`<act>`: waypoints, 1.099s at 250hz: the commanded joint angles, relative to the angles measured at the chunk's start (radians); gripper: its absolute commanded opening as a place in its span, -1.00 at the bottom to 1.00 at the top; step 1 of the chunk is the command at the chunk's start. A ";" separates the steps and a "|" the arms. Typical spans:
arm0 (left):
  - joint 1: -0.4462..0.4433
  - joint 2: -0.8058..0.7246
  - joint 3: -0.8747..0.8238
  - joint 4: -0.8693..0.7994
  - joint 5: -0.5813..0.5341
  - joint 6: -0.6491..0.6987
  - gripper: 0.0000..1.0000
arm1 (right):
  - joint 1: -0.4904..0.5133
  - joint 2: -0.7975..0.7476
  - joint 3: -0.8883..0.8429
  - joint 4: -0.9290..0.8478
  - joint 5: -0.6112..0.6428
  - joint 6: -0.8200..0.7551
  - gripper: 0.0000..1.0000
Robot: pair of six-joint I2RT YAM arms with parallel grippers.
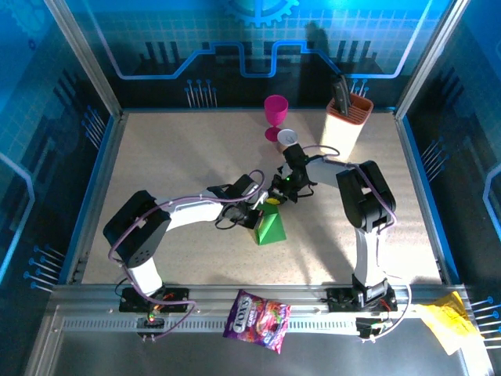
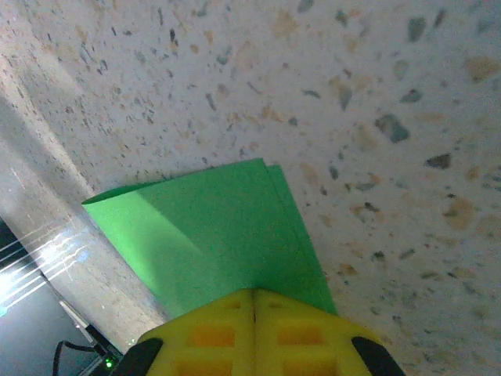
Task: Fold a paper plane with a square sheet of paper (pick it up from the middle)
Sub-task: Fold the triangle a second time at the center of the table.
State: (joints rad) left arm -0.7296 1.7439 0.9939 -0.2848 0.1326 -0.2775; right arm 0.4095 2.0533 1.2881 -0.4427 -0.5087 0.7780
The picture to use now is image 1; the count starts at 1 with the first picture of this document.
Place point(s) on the green cloth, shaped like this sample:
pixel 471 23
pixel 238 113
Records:
pixel 274 231

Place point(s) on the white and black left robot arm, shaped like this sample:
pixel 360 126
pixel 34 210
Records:
pixel 133 239

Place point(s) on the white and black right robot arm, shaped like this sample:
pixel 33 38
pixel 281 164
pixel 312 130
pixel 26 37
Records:
pixel 366 196

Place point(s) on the orange can with silver lid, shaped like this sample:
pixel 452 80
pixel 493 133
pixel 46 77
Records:
pixel 287 137

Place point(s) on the cream knife block orange top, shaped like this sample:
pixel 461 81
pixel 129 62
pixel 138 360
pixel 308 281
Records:
pixel 340 133

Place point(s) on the pink plastic goblet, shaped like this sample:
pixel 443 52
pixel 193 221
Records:
pixel 276 109

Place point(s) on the purple candy bag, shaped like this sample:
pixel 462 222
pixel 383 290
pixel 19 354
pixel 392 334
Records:
pixel 256 319

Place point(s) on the small circuit board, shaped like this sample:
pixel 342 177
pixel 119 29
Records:
pixel 368 325
pixel 150 322

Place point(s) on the yellow cloth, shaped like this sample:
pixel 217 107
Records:
pixel 450 321

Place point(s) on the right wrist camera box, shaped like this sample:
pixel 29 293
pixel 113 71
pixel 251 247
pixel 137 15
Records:
pixel 293 154

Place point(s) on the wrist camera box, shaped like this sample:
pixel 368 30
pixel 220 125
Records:
pixel 293 154
pixel 240 188

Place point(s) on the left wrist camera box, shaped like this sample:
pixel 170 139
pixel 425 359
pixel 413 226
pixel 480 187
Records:
pixel 240 188

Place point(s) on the aluminium front rail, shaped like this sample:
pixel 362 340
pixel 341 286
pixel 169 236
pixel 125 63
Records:
pixel 211 291

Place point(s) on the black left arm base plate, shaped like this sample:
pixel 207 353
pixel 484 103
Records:
pixel 178 295

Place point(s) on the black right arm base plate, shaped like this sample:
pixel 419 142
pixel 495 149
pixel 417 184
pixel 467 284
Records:
pixel 336 299

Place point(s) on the aluminium side rail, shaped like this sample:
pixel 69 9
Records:
pixel 413 156
pixel 107 156

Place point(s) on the aluminium corner post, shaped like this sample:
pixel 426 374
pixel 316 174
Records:
pixel 87 58
pixel 429 58

